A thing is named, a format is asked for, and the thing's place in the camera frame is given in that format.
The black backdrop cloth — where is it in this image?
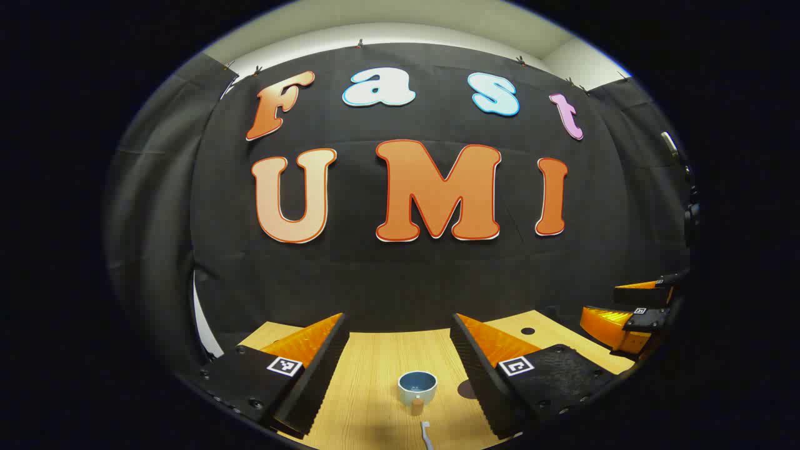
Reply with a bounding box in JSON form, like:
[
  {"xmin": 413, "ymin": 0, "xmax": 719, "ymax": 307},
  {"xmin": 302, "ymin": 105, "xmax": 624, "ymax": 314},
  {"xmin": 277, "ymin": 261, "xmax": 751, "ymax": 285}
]
[{"xmin": 103, "ymin": 42, "xmax": 694, "ymax": 382}]

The wooden desktop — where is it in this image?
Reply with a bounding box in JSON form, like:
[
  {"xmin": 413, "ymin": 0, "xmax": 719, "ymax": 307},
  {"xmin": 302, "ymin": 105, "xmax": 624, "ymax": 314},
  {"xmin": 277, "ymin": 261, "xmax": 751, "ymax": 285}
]
[{"xmin": 237, "ymin": 309, "xmax": 635, "ymax": 450}]

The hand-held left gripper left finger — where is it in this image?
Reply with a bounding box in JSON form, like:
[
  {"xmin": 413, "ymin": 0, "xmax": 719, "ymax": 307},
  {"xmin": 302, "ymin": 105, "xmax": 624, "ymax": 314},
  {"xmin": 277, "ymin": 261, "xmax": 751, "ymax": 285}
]
[{"xmin": 200, "ymin": 312, "xmax": 351, "ymax": 438}]

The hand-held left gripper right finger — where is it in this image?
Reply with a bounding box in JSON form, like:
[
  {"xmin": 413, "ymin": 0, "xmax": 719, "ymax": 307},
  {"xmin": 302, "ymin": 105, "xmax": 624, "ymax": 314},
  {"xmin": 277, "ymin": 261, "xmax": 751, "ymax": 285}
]
[{"xmin": 450, "ymin": 312, "xmax": 616, "ymax": 440}]

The blue cup with wooden handle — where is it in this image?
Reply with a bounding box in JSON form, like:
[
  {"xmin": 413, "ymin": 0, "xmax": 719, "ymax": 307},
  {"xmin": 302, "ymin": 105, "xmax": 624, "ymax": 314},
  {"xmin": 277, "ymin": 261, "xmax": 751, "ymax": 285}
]
[{"xmin": 397, "ymin": 371, "xmax": 438, "ymax": 416}]

